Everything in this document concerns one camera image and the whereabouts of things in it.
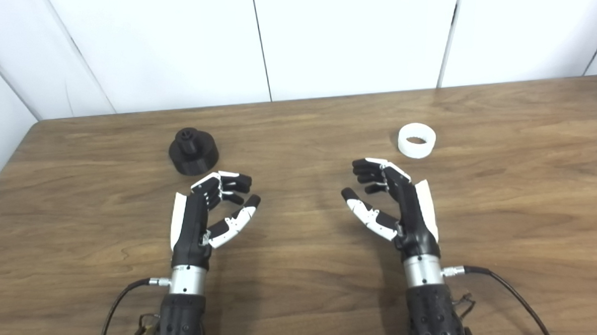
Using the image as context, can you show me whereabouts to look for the round black plastic part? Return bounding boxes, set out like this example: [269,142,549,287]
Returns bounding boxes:
[168,126,220,177]

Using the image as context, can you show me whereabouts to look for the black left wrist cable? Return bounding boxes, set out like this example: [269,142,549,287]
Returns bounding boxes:
[93,277,174,335]

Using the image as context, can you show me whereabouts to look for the thin left arm wires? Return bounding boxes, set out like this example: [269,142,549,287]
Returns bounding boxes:
[129,313,160,335]

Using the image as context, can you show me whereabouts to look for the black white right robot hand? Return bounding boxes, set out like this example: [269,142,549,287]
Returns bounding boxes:
[339,154,441,263]

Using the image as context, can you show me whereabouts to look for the thin arm wires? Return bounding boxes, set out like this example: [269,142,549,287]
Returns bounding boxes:
[453,293,476,320]
[129,313,160,335]

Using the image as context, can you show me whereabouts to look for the thin right arm wires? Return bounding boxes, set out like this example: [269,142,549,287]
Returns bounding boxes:
[453,293,476,320]

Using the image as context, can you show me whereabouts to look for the white toothed plastic ring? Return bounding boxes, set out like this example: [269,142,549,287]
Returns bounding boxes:
[397,122,437,159]

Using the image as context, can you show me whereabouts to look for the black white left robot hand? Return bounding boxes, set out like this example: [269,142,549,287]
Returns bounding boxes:
[167,169,264,272]

